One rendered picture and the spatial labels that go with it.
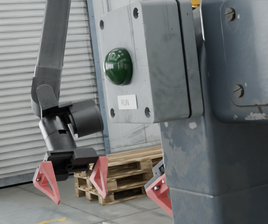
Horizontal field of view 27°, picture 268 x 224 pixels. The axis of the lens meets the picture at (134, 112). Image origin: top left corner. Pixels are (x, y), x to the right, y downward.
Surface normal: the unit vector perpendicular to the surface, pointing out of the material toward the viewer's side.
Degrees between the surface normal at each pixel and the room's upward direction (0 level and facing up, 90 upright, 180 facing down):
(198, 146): 90
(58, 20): 65
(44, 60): 53
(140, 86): 90
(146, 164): 90
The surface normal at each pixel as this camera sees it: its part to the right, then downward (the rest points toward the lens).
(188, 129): -0.87, 0.13
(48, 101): 0.14, -0.41
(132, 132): 0.48, -0.03
